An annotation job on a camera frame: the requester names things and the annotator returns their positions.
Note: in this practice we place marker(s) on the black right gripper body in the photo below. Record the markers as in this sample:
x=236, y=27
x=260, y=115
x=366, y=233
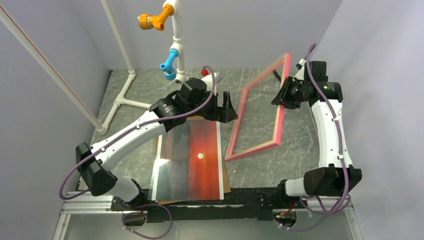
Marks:
x=295, y=95

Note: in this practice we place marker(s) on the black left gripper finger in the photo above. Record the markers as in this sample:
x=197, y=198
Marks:
x=228, y=114
x=227, y=103

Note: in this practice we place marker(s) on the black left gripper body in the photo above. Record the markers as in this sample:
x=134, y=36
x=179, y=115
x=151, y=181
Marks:
x=214, y=113

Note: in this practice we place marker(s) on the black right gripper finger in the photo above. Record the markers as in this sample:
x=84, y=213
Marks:
x=279, y=99
x=286, y=83

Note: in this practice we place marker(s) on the pink picture frame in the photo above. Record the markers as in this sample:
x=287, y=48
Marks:
x=284, y=61

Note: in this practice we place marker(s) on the sunset photo print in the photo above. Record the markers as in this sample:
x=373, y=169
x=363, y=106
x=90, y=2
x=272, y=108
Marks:
x=202, y=159

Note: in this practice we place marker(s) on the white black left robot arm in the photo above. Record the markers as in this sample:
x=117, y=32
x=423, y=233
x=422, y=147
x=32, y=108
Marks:
x=95, y=162

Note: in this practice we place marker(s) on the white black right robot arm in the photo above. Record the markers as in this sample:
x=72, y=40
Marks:
x=335, y=175

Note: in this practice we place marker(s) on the white PVC pipe stand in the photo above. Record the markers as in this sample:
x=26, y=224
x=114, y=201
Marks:
x=94, y=51

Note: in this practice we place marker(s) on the blue pipe nozzle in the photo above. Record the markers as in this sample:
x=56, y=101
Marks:
x=167, y=66

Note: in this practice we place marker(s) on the brown cardboard backing board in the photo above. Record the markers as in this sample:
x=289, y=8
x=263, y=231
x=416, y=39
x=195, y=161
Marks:
x=227, y=179

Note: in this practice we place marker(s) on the orange pipe nozzle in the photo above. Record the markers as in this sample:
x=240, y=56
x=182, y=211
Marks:
x=147, y=21

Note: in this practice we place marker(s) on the small black-handled hammer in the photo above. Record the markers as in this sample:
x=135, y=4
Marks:
x=277, y=76

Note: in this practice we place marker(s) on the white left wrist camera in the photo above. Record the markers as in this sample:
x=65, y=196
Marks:
x=207, y=78

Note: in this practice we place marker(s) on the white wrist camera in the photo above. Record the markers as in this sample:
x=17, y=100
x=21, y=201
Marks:
x=207, y=78
x=301, y=64

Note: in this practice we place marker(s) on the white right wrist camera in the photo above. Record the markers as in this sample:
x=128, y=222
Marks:
x=301, y=64

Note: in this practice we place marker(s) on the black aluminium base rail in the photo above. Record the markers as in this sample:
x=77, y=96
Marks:
x=261, y=204

